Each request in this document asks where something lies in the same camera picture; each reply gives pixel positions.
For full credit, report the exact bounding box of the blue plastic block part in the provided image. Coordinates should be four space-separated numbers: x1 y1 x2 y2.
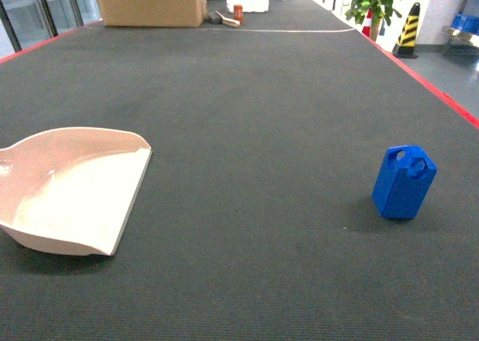
372 145 437 219

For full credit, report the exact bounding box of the beige plastic dustpan tray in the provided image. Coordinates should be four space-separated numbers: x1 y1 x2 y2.
1 127 152 256

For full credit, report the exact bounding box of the orange can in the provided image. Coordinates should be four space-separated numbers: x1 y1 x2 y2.
234 4 243 24

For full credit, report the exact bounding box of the white foam block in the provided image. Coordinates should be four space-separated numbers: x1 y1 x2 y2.
226 0 269 13

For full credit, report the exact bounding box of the red white traffic cone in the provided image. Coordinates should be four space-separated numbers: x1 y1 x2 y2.
361 9 373 38

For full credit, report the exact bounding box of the large cardboard box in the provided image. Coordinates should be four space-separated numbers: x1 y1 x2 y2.
97 0 207 28

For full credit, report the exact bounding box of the yellow black striped bollard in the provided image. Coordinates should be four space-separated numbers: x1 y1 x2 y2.
392 2 421 59

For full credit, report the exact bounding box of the green potted plant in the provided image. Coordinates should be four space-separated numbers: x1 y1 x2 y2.
345 0 402 42

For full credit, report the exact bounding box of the wooden handled brush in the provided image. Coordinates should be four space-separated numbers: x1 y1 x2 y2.
208 11 241 28

